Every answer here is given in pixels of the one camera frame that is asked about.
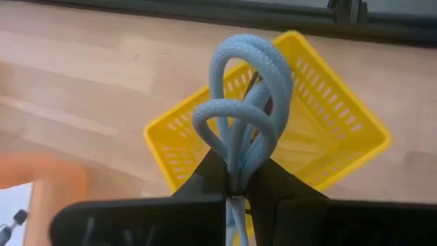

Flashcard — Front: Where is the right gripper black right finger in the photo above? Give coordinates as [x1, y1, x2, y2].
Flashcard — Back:
[246, 156, 437, 246]

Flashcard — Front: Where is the orange translucent plastic bin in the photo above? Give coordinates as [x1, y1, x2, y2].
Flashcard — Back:
[0, 152, 90, 246]

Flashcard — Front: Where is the light blue braided cable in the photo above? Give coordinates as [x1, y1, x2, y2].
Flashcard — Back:
[191, 33, 294, 246]

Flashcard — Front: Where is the black aluminium table frame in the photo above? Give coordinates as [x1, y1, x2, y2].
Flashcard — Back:
[0, 0, 437, 47]

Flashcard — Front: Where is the yellow slotted plastic basket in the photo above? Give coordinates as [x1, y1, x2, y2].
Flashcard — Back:
[143, 29, 393, 240]

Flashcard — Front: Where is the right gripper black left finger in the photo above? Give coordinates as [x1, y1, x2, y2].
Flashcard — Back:
[49, 149, 231, 246]

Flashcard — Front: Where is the white cardboard box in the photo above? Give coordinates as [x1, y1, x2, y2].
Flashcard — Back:
[0, 182, 34, 246]

